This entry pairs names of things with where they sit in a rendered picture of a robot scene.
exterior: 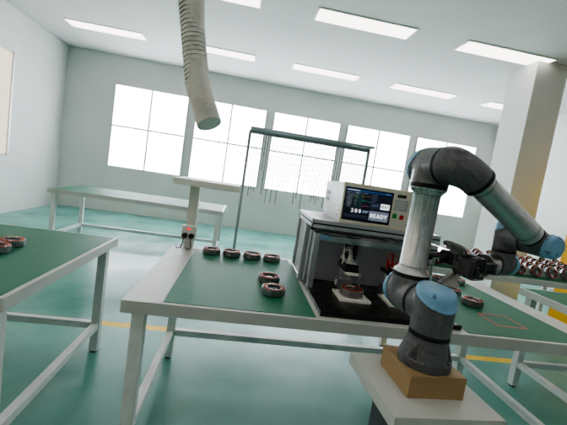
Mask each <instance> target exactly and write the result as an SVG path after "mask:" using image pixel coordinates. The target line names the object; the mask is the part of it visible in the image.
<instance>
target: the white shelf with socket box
mask: <svg viewBox="0 0 567 425"><path fill-rule="evenodd" d="M173 183H175V184H181V185H186V186H191V189H190V196H189V202H188V209H187V216H186V224H183V225H182V228H181V239H182V243H181V245H179V246H180V247H176V246H177V245H175V247H176V248H182V249H184V250H195V249H196V247H195V246H194V241H195V240H196V237H197V214H198V207H199V200H200V194H201V187H203V188H209V189H215V190H221V191H233V192H238V193H240V185H239V184H233V183H227V182H222V181H216V180H205V179H199V178H193V177H187V176H178V177H173ZM183 240H184V242H183ZM182 244H183V245H182Z"/></svg>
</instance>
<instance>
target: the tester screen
mask: <svg viewBox="0 0 567 425"><path fill-rule="evenodd" d="M372 202H373V203H380V204H386V205H390V207H391V203H392V195H391V194H386V193H380V192H374V191H364V190H358V189H353V188H347V192H346V197H345V203H344V208H343V214H344V213H351V214H357V215H363V216H366V219H364V218H353V217H347V216H342V218H351V219H357V220H364V221H370V222H376V223H383V222H377V221H371V220H368V217H369V212H370V211H375V212H381V213H389V212H390V209H389V211H385V210H380V209H374V208H370V204H371V203H372ZM351 207H352V208H358V209H362V212H361V213H355V212H350V208H351Z"/></svg>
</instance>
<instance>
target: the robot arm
mask: <svg viewBox="0 0 567 425"><path fill-rule="evenodd" d="M406 171H407V175H408V178H409V179H410V185H409V187H410V188H411V190H412V191H413V197H412V201H411V206H410V210H409V214H408V222H407V227H406V231H405V235H404V240H403V244H402V252H401V256H400V261H399V263H398V264H397V265H395V266H394V267H393V271H392V272H391V273H389V275H388V276H386V279H385V281H384V283H383V291H384V294H385V296H386V298H387V300H388V301H389V302H390V303H391V304H392V305H393V306H395V307H396V308H398V309H400V310H401V311H402V312H403V313H405V314H406V315H408V316H409V317H411V318H410V322H409V327H408V333H407V334H406V336H405V337H404V338H403V340H402V342H401V344H400V345H399V347H398V351H397V356H398V358H399V359H400V360H401V362H403V363H404V364H405V365H407V366H408V367H409V368H411V369H414V370H416V371H418V372H420V373H423V374H427V375H432V376H447V375H449V374H450V373H451V367H452V361H451V349H450V341H451V333H452V330H453V326H454V321H455V317H456V312H457V310H458V307H457V304H458V297H457V295H456V293H455V292H454V291H453V290H452V289H450V288H458V287H459V286H460V284H459V283H458V282H457V280H459V279H460V276H461V275H462V277H465V278H466V279H469V280H471V281H483V278H484V277H487V276H499V275H501V276H507V275H511V274H514V273H516V272H518V271H519V269H520V266H521V263H520V262H519V259H518V258H517V257H516V252H517V251H520V252H524V253H527V254H530V255H534V256H539V257H541V258H546V259H549V260H556V259H558V258H560V257H561V256H562V255H563V253H564V250H565V242H564V240H563V239H562V238H561V237H559V236H556V235H554V234H548V233H547V232H546V231H545V230H544V229H543V228H542V227H541V225H540V224H539V223H538V222H537V221H536V220H535V219H534V218H533V217H532V216H531V215H530V214H529V213H528V212H527V211H526V210H525V209H524V208H523V207H522V206H521V204H520V203H519V202H518V201H517V200H516V199H515V198H514V197H513V196H512V195H511V194H510V193H509V192H508V191H507V190H506V189H505V188H504V187H503V186H502V185H501V184H500V183H499V182H498V181H497V180H496V174H495V172H494V171H493V170H492V169H491V168H490V167H489V166H488V165H487V164H486V163H485V162H484V161H482V160H481V159H480V158H479V157H478V156H477V155H475V154H474V153H472V152H470V151H468V150H466V149H465V148H461V147H458V146H448V147H438V148H434V147H429V148H422V149H420V150H418V151H416V152H415V153H413V154H412V155H411V157H410V158H409V160H408V163H407V168H406ZM449 186H454V187H456V188H458V189H460V190H461V191H463V192H464V193H465V194H466V195H467V196H473V197H474V198H475V199H476V200H477V201H478V202H479V203H480V204H481V205H482V206H483V207H484V208H485V209H487V210H488V211H489V212H490V213H491V214H492V215H493V216H494V217H495V218H496V219H497V220H498V221H497V224H496V227H495V230H494V239H493V244H492V249H491V253H490V254H480V255H476V256H475V255H472V254H468V253H467V250H466V249H465V247H463V246H462V245H459V244H457V243H455V242H452V241H449V240H444V241H443V244H444V245H446V247H447V248H449V249H450V250H444V249H442V250H440V257H439V262H441V263H445V264H449V265H452V267H451V268H452V271H453V272H447V273H446V274H445V275H444V276H443V277H441V278H440V280H438V281H435V282H432V281H430V280H429V277H430V274H429V273H428V271H427V269H426V268H427V264H428V259H429V252H430V248H431V244H432V239H433V235H434V231H435V223H436V219H437V215H438V211H439V206H440V199H441V197H442V196H443V195H445V194H446V193H447V192H448V188H449ZM473 279H477V280H473ZM448 287H450V288H448Z"/></svg>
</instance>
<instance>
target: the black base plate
mask: <svg viewBox="0 0 567 425"><path fill-rule="evenodd" d="M301 282H302V283H303V285H304V287H305V289H306V291H307V293H308V294H309V296H310V299H311V301H312V303H313V304H314V305H315V307H316V310H317V312H318V314H319V316H326V317H334V318H342V319H350V320H366V321H374V322H383V323H392V324H399V325H409V322H410V318H411V317H409V316H408V315H406V314H405V313H403V312H402V311H401V310H400V309H398V308H395V307H389V306H388V305H387V304H386V303H385V302H384V301H383V300H382V299H381V298H379V297H378V293H380V292H379V291H378V287H377V286H370V285H363V284H360V285H359V287H360V288H362V289H363V290H364V296H365V297H366V298H367V299H368V300H369V301H370V302H371V304H356V303H349V302H341V301H339V300H338V298H337V296H336V295H335V294H334V292H333V291H332V289H333V288H336V287H335V286H334V281H327V280H320V279H314V280H313V285H312V288H310V287H306V285H305V283H306V281H303V280H301ZM337 289H340V288H337ZM381 294H383V293H381ZM453 330H457V331H461V330H462V326H461V325H460V324H458V323H457V322H455V321H454V326H453Z"/></svg>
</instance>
